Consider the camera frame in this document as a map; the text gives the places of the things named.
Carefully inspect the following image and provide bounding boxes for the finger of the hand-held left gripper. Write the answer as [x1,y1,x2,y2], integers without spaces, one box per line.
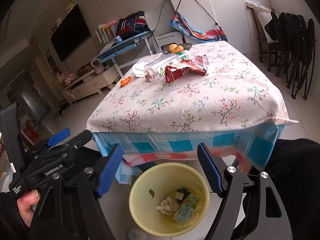
[54,129,93,157]
[32,128,71,156]

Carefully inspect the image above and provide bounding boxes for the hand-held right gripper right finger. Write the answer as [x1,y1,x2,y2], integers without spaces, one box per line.
[197,142,287,240]

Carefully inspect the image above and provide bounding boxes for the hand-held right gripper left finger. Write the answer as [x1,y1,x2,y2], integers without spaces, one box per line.
[29,144,123,240]

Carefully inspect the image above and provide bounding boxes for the dark small packet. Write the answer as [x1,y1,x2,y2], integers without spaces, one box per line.
[175,188,191,204]

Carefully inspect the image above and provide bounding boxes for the yellow plastic bucket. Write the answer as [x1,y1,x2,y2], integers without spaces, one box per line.
[128,162,211,239]

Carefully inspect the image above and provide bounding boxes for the green white drink carton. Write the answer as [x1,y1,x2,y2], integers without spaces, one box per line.
[173,193,201,224]

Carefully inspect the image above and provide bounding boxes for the white tissue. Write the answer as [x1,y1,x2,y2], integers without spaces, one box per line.
[156,196,179,215]

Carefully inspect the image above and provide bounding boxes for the white plastic bag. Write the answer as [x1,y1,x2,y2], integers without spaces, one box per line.
[132,61,151,78]

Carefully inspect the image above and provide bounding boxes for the red snack wrapper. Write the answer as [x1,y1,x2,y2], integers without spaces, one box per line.
[164,54,209,84]

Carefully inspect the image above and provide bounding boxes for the clear plastic bottle green label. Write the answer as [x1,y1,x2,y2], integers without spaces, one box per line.
[144,50,192,83]

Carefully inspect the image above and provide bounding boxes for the person's left hand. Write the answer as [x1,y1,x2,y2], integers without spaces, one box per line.
[17,189,41,228]

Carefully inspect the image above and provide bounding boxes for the blue pink checkered table cover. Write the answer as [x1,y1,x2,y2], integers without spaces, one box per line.
[92,124,287,184]

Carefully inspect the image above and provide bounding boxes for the cream television cabinet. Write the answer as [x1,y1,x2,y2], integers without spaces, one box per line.
[60,66,119,104]

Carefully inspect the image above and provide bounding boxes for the white plastic item blue dot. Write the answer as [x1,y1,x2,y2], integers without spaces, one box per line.
[127,227,148,240]

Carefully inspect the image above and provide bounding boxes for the floral white tablecloth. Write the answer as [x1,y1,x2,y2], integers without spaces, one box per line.
[86,41,299,134]

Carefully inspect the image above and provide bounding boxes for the pale pink kettlebell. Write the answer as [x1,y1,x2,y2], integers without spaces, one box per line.
[90,60,104,75]

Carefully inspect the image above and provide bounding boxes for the person's right leg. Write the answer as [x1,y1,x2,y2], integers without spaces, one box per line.
[250,137,320,240]

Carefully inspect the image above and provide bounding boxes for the black flat television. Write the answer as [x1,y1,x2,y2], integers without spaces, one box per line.
[50,4,92,62]

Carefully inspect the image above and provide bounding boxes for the blue white study desk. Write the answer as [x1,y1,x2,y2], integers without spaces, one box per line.
[90,30,156,78]

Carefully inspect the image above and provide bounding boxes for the row of books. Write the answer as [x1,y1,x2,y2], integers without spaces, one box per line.
[94,23,118,45]

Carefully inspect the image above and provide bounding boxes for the dark fruit bowl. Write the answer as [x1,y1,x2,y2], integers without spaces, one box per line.
[160,43,193,53]

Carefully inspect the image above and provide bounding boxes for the dark blue red backpack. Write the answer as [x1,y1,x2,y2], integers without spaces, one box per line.
[115,10,150,39]

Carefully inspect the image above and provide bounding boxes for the dark wooden chair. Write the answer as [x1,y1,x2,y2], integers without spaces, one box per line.
[246,1,283,71]

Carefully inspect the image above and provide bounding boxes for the black folding chairs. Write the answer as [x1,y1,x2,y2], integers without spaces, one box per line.
[275,12,316,101]

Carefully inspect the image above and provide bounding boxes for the white storage cabinet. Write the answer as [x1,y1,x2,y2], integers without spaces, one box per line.
[164,0,272,54]

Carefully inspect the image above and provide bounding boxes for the white sack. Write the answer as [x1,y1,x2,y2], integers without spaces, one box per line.
[246,0,278,43]

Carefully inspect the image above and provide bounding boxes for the colourful printed drawstring bag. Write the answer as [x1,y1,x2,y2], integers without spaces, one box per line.
[169,0,229,43]

